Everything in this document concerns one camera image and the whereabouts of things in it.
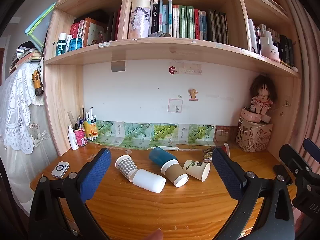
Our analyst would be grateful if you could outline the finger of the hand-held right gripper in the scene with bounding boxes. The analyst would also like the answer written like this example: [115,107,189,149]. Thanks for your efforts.
[303,138,320,164]
[279,144,314,180]

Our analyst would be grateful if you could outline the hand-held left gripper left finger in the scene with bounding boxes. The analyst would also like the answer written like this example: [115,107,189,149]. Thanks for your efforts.
[29,148,112,240]

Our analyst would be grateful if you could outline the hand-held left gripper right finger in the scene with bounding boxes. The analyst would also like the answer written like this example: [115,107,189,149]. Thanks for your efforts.
[212,147,296,240]

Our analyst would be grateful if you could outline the grey checkered paper cup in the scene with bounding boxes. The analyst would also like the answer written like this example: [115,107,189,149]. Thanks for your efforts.
[115,155,139,181]

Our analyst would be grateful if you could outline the leaf print paper cup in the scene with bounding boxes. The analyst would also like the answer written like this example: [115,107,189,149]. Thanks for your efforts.
[183,159,211,182]

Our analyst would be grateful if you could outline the brown paper cup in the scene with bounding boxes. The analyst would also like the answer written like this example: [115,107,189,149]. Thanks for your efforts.
[161,160,189,188]

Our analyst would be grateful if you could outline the white plastic cup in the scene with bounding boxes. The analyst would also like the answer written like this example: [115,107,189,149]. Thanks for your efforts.
[132,169,166,193]

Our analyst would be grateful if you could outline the blue plastic cup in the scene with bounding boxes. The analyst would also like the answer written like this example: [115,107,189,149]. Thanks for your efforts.
[149,147,178,167]

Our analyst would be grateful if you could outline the row of upright books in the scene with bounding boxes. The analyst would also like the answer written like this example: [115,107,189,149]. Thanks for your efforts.
[149,0,229,45]

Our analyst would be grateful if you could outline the person's left hand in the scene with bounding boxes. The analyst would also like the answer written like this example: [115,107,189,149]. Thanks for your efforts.
[143,229,164,240]

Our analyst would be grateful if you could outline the black phone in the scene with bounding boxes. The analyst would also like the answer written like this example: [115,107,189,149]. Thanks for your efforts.
[273,164,297,186]

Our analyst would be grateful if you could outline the golden snack wrapper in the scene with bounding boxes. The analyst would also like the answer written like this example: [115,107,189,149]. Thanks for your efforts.
[202,148,216,162]

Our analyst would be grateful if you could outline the small white electronic device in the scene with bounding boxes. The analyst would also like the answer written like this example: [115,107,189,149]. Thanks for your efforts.
[51,161,70,179]

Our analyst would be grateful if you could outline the red pen holder can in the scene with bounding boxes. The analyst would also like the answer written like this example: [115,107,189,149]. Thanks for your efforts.
[73,127,88,147]

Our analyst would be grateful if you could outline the letter print bag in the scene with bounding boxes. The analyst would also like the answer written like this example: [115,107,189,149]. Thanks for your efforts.
[235,114,273,153]

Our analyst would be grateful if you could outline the white spray bottle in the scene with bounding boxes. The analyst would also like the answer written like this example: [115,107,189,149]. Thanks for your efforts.
[68,125,79,151]

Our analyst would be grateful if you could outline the brown packet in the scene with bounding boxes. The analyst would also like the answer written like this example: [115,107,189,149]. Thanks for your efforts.
[214,126,238,146]

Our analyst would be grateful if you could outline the orange print carton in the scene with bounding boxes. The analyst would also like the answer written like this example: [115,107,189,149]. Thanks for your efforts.
[84,119,99,138]

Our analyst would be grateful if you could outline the pink round box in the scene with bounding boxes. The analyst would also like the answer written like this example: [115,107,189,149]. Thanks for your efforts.
[241,107,262,123]

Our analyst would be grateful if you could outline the row of green leaf packets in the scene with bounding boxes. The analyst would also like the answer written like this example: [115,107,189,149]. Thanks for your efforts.
[94,120,216,150]

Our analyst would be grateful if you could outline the brown-haired cloth doll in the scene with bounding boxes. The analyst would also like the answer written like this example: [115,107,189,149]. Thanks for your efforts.
[250,75,277,117]

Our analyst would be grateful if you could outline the white lace cloth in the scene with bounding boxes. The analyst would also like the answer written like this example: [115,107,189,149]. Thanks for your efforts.
[0,62,52,155]

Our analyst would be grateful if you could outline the white lotion bottle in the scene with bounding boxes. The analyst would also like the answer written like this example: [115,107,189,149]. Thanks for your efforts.
[260,31,280,63]

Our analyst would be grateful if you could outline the row of dark books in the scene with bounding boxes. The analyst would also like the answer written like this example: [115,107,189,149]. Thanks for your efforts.
[255,24,295,67]

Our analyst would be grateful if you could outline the grey tape patch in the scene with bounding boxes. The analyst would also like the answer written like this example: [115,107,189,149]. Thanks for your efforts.
[111,61,125,73]

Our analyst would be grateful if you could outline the tall white bottle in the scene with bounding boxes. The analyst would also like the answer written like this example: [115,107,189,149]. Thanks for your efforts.
[247,19,258,53]

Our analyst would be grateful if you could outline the short teal jar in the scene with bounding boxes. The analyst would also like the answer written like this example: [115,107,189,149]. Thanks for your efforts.
[69,38,83,52]

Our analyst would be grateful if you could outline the tall teal bottle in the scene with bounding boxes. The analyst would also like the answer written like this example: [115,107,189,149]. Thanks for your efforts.
[56,33,67,56]

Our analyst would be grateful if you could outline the wooden bookshelf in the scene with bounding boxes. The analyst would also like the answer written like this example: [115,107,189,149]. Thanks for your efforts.
[43,0,303,157]

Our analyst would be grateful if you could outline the stack of books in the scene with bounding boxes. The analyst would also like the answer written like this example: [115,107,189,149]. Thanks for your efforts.
[9,47,43,73]

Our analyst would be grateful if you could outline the red books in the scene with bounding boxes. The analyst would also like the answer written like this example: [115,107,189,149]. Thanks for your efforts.
[70,19,87,47]

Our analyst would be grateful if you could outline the green framed board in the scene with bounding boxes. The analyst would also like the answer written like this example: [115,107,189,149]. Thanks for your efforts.
[24,2,57,52]

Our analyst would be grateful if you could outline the white rolled scroll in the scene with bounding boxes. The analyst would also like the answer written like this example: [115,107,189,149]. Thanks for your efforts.
[128,0,151,39]

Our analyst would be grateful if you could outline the pink square wall sticker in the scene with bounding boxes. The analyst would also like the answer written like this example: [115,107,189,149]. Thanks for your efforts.
[167,98,184,114]

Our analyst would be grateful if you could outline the orange character wall sticker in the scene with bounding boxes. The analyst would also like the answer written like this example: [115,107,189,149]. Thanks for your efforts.
[188,88,200,101]

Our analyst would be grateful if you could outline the yellow hanging keychain toy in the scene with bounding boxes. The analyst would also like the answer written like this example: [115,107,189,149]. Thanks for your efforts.
[32,69,44,97]

